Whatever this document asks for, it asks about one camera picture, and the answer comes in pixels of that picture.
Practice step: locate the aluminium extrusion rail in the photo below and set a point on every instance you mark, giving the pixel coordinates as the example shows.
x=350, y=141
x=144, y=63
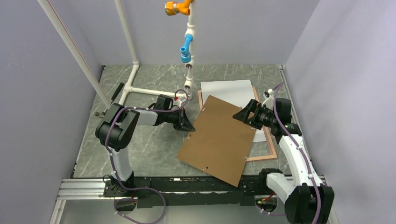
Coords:
x=80, y=188

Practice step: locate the blue nozzle fitting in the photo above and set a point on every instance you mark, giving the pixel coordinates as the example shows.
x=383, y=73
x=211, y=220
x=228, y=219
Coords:
x=185, y=49

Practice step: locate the white PVC pipe stand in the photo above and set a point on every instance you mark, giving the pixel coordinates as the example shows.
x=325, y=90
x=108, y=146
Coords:
x=128, y=87

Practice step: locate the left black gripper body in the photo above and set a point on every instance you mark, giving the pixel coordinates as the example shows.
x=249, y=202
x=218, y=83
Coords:
x=173, y=117

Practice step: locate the brown backing board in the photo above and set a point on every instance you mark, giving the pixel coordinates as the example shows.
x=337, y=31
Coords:
x=220, y=144

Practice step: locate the orange nozzle fitting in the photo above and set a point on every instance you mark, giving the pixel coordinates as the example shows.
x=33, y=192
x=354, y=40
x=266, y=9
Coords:
x=172, y=8

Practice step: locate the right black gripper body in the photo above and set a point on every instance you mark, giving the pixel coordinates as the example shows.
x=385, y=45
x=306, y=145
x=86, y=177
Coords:
x=268, y=117

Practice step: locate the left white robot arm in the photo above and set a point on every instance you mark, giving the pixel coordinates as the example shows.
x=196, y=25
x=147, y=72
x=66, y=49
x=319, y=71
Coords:
x=116, y=129

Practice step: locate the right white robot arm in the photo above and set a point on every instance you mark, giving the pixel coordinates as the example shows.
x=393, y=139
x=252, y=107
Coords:
x=306, y=199

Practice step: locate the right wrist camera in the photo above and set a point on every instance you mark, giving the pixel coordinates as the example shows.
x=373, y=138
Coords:
x=269, y=98

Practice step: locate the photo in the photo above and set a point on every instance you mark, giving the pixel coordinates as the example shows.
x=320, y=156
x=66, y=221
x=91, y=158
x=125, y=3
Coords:
x=223, y=99

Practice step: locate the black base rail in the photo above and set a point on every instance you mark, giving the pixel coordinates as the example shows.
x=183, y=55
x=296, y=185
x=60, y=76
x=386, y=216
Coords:
x=194, y=200

